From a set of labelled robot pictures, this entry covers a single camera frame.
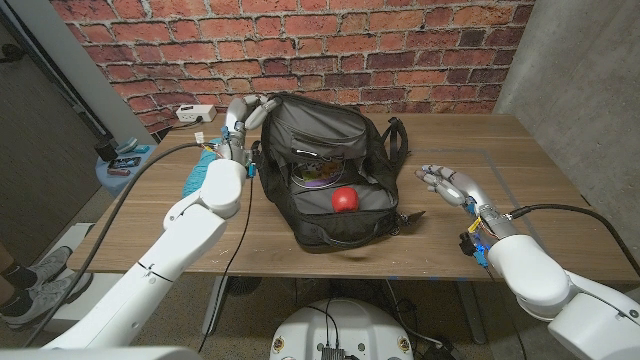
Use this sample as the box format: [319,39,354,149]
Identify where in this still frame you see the white floor cable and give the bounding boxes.
[383,279,445,350]

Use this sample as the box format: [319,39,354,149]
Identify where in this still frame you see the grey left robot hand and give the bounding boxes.
[214,93,284,166]

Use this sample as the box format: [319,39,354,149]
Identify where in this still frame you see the purple yellow labelled item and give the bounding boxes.
[292,158,346,190]

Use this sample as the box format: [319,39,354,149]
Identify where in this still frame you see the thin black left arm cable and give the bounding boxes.
[197,164,257,354]

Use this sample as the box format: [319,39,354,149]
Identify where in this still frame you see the red ball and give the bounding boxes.
[331,186,360,213]

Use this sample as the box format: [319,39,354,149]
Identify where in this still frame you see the black round fan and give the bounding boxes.
[224,276,263,297]

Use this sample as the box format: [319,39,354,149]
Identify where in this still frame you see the person leg with black sock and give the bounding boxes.
[0,234,40,314]

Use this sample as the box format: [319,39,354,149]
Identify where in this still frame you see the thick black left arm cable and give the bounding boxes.
[22,142,221,349]

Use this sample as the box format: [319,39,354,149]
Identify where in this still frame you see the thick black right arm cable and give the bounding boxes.
[504,203,640,279]

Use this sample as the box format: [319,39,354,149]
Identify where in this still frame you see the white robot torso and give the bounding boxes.
[269,298,415,360]

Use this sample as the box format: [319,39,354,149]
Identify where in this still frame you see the red brick printed backdrop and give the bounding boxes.
[49,0,536,134]

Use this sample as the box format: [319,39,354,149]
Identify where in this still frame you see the blue round side table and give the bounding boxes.
[94,143,157,199]

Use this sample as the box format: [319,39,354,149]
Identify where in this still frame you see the black cup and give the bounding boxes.
[93,139,119,162]

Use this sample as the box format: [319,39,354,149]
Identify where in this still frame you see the white power strip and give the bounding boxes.
[175,103,218,124]

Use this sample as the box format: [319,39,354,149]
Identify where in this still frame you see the grey table leg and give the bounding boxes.
[201,276,229,336]
[454,279,489,345]

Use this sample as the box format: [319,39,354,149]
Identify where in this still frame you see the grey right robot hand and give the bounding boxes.
[413,164,519,239]

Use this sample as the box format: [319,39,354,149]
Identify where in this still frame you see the grey sneaker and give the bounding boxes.
[0,272,95,330]
[29,245,74,287]

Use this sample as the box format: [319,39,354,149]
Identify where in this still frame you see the black power strip cable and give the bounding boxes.
[152,117,204,144]

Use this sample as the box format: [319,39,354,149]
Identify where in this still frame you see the black backpack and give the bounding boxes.
[254,92,426,254]

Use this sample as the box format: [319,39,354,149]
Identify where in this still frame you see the black power adapter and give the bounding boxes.
[422,335,469,360]

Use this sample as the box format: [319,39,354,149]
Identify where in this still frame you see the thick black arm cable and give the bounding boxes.
[504,203,640,279]
[22,142,221,349]

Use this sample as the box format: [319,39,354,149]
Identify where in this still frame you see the teal yarn skein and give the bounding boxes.
[181,137,224,199]

